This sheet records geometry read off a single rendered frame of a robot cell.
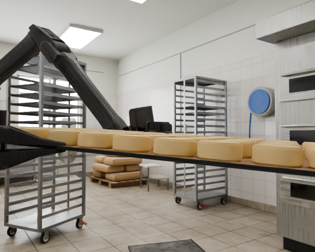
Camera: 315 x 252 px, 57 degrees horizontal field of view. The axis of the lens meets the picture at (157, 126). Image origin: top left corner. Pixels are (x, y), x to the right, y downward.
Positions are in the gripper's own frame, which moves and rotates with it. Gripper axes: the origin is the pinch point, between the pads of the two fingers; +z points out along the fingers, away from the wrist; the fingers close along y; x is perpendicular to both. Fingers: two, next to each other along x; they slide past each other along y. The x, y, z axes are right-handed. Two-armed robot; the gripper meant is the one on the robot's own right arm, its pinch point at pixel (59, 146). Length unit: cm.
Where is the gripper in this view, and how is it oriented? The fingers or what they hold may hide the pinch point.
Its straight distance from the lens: 40.5
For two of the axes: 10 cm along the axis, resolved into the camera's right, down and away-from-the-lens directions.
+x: -3.4, 0.1, 9.4
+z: 9.4, 0.4, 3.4
